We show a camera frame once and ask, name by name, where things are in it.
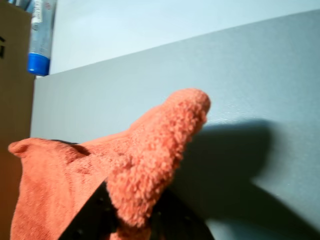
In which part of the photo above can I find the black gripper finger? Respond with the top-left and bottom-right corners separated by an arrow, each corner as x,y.
58,180 -> 121,240
149,189 -> 216,240

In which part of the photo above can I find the brown cardboard monitor box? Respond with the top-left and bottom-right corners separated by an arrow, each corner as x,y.
0,4 -> 36,240

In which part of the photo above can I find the orange terry towel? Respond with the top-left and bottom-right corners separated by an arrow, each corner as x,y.
7,87 -> 212,240

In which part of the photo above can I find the blue capped plastic bottle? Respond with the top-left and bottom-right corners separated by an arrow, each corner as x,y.
26,0 -> 57,77

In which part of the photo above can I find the grey table mat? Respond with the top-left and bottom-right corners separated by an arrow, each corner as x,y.
29,9 -> 320,240

